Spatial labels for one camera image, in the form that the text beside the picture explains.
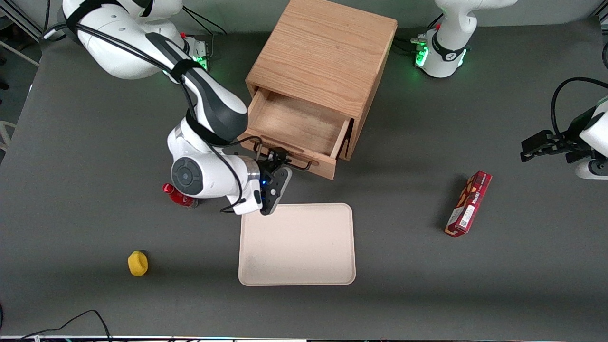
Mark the red soda bottle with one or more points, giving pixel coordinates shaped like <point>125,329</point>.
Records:
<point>178,200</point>

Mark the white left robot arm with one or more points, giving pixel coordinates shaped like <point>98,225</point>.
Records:
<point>446,47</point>

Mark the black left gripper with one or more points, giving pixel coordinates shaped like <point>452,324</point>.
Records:
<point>568,140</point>

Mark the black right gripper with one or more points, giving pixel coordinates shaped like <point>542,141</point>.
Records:
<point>266,166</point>

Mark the red snack box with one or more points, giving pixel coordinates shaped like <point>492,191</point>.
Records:
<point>468,206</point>

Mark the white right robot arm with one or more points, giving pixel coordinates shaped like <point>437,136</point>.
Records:
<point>209,175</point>

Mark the aluminium frame profile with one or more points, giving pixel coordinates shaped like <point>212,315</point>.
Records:
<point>19,21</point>

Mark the cream plastic tray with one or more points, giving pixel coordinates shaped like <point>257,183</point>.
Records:
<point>297,244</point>

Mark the wooden drawer cabinet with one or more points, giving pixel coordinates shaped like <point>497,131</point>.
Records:
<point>323,47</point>

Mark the yellow lemon-shaped object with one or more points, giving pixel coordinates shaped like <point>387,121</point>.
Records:
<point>137,263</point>

